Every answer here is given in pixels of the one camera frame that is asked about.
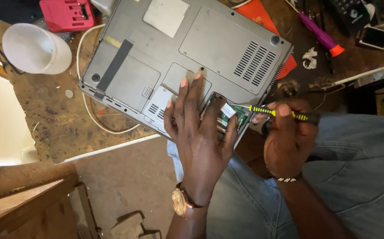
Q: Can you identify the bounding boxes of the person's left hand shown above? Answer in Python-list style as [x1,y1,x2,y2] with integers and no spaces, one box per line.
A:
[164,73,238,207]

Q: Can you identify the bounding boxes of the person's right hand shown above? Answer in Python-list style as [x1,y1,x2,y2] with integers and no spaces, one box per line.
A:
[251,98,321,180]

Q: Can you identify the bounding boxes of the yellow black screwdriver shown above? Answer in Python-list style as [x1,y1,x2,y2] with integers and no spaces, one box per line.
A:
[241,104,321,125]

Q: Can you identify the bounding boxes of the grey laptop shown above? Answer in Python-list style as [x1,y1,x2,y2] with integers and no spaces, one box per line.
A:
[78,0,294,147]

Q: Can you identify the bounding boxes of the green memory module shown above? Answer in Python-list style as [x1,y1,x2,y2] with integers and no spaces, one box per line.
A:
[216,103,250,131]

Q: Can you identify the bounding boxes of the gold wristwatch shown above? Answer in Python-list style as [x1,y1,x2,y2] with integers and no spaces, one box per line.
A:
[172,181,210,218]

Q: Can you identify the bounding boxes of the person's blue jeans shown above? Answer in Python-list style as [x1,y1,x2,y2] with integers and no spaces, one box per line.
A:
[167,113,384,239]

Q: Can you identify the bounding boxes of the crumpled white paper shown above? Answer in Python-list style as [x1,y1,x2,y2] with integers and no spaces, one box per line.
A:
[302,47,318,70]

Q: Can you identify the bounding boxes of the small black tool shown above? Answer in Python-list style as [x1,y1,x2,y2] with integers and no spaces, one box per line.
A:
[325,51,335,75]

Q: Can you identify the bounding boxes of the grey stone blocks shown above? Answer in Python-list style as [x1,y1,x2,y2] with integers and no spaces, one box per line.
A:
[110,210,162,239]

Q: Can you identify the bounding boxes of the purple orange screwdriver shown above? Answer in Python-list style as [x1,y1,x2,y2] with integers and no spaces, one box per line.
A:
[298,11,345,58]

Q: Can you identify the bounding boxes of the small white-framed phone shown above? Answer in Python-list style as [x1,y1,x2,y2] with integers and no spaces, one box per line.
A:
[358,26,384,50]

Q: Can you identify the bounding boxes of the black device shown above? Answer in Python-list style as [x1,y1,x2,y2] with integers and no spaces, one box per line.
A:
[323,0,372,36]

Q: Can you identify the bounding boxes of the wooden planks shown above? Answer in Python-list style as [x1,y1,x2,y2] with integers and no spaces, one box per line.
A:
[0,164,101,239]

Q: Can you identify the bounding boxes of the red battery charger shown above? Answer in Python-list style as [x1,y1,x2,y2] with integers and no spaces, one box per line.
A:
[39,0,96,33]

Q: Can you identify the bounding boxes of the white plastic cup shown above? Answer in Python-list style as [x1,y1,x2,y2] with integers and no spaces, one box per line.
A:
[1,23,73,75]

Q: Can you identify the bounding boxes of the white board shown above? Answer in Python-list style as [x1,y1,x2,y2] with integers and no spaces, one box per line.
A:
[0,66,40,167]

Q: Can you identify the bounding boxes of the beaded bracelet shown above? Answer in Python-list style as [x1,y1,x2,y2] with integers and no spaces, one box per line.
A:
[266,169,304,183]

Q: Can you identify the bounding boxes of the white cable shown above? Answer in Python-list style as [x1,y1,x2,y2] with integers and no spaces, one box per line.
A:
[76,23,161,135]

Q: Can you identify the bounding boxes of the thin black cable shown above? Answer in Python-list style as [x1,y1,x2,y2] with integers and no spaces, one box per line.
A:
[0,42,25,76]

